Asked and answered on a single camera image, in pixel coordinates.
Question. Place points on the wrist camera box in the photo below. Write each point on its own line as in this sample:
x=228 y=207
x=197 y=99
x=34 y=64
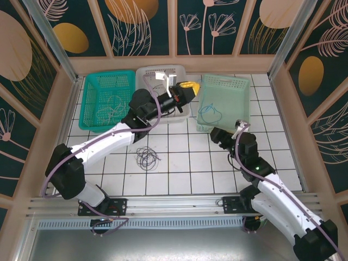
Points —
x=170 y=79
x=241 y=126

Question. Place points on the aluminium table edge rail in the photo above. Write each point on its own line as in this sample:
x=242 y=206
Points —
x=70 y=108
x=285 y=122

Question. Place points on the wall panel with orange oval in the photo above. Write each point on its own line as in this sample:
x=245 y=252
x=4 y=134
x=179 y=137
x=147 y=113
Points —
x=81 y=27

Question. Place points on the mint green perforated basket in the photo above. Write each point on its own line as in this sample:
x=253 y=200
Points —
x=231 y=98

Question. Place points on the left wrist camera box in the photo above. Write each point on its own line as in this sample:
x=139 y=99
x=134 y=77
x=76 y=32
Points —
x=170 y=79

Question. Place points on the small electronics board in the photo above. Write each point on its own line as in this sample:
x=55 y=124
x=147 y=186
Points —
x=260 y=220

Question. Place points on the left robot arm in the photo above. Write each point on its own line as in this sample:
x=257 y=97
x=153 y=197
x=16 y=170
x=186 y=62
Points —
x=108 y=138

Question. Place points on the aluminium frame post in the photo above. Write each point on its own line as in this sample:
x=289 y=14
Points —
x=51 y=35
x=293 y=35

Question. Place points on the wall panel with gold lines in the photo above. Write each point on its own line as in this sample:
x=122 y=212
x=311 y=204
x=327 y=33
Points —
x=21 y=54

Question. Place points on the wall panel with pink flowers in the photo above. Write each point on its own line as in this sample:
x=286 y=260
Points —
x=206 y=27

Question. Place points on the wall panel with fern leaf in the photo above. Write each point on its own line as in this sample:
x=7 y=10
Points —
x=320 y=54

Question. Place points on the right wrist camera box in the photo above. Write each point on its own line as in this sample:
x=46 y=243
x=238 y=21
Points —
x=241 y=126

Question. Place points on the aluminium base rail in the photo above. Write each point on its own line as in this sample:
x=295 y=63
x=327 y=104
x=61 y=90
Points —
x=176 y=204

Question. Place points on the white perforated basket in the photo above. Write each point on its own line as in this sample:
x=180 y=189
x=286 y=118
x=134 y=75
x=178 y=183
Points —
x=146 y=72

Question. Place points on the grey metal sheet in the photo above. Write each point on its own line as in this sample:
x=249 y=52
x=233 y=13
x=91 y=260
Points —
x=176 y=244

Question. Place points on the teal perforated basket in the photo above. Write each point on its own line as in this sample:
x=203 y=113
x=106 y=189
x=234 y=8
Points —
x=108 y=87

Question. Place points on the wall panel with pale circle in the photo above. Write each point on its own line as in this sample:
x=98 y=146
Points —
x=261 y=27

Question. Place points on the wall panel with leaf print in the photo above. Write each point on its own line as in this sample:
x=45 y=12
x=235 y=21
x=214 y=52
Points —
x=141 y=27

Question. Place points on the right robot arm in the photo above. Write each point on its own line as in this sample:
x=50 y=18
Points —
x=272 y=195

